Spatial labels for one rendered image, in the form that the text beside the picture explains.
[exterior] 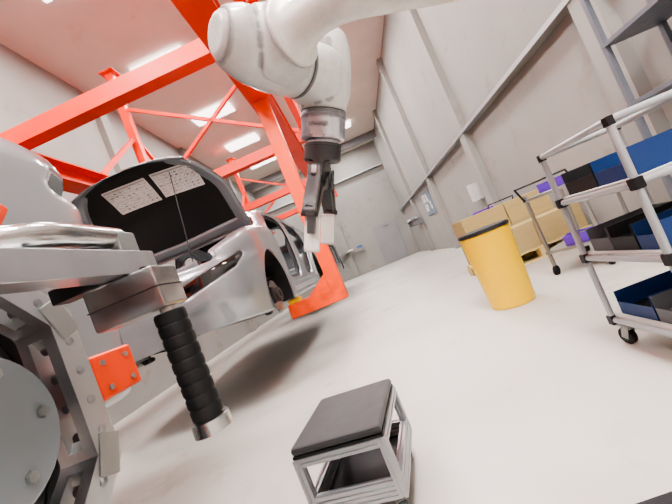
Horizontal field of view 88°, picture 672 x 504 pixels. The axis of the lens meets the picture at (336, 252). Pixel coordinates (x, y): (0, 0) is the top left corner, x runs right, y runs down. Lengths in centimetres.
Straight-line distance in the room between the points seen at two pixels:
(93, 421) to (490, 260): 290
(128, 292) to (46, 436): 15
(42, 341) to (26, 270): 30
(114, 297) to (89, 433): 24
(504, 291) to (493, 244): 40
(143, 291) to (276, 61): 38
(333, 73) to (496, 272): 267
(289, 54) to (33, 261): 42
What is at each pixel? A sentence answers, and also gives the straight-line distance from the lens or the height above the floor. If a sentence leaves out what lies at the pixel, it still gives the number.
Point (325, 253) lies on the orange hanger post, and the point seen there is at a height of 107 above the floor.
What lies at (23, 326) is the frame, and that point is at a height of 96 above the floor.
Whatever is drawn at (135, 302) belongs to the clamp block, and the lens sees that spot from 45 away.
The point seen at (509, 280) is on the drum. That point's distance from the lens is 321.
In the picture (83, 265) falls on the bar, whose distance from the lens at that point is 41.
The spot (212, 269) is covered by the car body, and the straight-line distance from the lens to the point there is 296.
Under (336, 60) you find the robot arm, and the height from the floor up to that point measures 122.
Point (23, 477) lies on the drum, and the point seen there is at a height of 81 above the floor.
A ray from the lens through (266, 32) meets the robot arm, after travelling 60.
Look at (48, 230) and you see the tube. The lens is 41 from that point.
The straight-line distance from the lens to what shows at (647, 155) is 172.
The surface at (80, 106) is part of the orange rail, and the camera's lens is 448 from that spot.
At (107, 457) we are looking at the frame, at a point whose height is 74.
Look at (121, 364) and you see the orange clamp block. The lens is 70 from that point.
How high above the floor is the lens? 87
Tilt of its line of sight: 2 degrees up
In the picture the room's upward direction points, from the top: 22 degrees counter-clockwise
